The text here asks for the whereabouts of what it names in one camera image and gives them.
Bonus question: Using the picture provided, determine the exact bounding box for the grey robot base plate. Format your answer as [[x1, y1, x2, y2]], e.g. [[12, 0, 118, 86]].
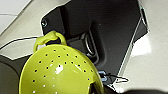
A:
[[40, 0, 150, 76]]

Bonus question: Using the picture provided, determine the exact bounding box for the small blue cable connector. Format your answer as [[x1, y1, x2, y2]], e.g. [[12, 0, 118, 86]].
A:
[[98, 70, 130, 85]]

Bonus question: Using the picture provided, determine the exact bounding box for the thin blue cable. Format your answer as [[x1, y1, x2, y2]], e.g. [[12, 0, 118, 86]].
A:
[[0, 35, 43, 51]]

